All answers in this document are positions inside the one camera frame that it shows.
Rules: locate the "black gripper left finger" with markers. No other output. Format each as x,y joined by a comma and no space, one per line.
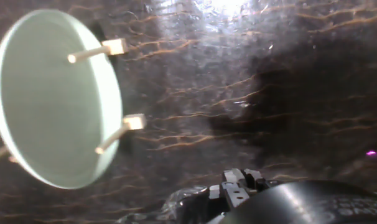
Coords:
201,208

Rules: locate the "pale green dish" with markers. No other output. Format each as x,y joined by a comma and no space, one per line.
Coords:
45,102

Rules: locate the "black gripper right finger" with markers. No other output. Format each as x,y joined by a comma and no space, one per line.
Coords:
238,196

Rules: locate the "wooden dish rack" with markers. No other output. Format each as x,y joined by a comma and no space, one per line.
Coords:
115,46

